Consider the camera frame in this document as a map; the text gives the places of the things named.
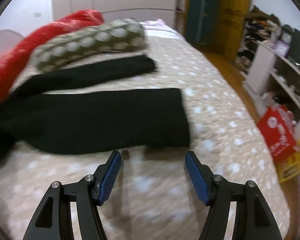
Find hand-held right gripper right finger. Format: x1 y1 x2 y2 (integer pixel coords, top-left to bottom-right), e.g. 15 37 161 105
185 151 283 240

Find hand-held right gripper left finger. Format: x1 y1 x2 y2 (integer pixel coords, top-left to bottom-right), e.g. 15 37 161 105
23 150 122 240

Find black pants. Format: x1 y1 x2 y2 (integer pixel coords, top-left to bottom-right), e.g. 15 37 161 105
0 55 190 167

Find beige dotted bedspread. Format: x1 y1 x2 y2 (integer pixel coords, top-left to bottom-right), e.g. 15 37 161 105
0 27 290 240

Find red cardboard box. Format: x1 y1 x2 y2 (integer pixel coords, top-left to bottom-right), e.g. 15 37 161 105
257 105 300 165

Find yellow bag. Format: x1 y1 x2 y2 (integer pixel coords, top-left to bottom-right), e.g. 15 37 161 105
275 137 300 183

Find white shelf unit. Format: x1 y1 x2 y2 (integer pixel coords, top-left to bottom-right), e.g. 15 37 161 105
236 17 300 122

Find olive white-patterned pillow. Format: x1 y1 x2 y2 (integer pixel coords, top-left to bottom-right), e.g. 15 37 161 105
31 19 148 72

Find purple box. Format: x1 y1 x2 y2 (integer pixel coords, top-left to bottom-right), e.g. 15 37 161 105
275 40 290 56

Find red bolster cushion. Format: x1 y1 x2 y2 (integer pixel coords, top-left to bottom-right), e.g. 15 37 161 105
0 9 105 113

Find pale pink cloth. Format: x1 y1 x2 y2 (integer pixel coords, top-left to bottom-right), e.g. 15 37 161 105
144 19 171 31

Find teal cabinet door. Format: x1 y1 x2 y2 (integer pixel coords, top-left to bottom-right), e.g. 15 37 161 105
185 0 223 46

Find pile of clothes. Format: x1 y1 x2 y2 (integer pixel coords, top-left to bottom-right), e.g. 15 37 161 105
244 6 283 38

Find wooden cabinet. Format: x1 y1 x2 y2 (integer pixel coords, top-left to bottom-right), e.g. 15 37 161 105
217 0 252 56

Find round white headboard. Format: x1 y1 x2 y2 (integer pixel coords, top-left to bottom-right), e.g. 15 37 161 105
0 29 23 46

